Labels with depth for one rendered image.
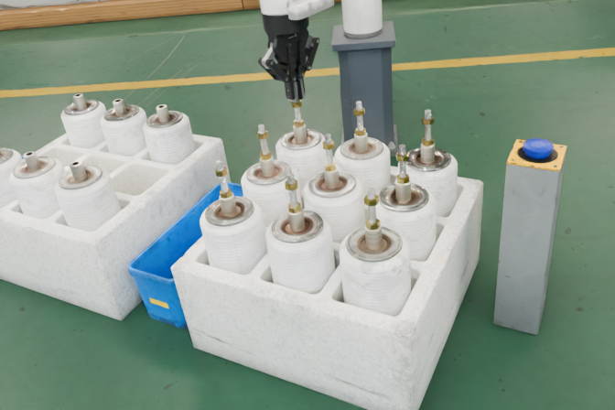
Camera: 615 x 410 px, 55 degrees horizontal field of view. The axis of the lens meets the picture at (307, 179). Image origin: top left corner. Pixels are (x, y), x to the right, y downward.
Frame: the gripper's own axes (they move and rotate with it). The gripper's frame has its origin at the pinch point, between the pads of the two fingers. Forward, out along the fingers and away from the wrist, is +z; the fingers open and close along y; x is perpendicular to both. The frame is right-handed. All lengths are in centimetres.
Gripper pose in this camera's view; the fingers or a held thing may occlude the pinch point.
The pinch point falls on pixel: (295, 89)
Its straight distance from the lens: 104.0
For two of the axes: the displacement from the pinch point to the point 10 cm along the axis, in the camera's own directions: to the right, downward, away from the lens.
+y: -6.7, 4.5, -5.9
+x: 7.4, 2.8, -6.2
